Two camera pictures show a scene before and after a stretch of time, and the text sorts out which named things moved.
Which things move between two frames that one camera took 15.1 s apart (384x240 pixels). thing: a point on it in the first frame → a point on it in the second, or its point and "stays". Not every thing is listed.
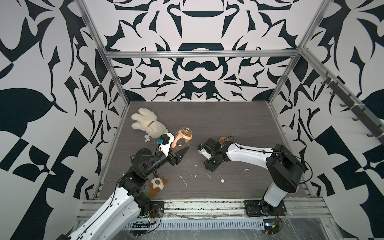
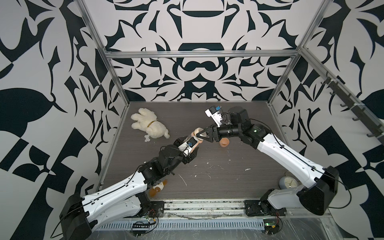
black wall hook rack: [371, 124] stays
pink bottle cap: [222, 142] stays
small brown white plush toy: [156, 185] stays
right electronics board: [271, 226] stays
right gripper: [207, 166] → [213, 131]
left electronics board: [140, 227] stays
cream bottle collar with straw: [222, 180] → [197, 130]
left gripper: [177, 156] → [188, 159]
